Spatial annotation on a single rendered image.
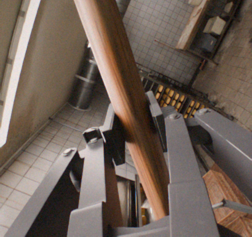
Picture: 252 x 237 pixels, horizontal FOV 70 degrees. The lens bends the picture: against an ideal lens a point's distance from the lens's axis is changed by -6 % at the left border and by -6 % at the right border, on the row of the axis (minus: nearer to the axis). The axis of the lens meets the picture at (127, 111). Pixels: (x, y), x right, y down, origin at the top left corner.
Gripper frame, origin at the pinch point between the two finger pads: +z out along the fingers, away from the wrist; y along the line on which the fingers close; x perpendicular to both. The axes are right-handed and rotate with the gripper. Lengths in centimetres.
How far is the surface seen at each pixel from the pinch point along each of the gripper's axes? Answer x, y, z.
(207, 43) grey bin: -38, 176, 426
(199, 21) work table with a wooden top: 13, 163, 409
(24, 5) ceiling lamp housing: 43, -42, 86
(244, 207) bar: -125, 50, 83
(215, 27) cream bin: -9, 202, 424
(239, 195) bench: -143, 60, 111
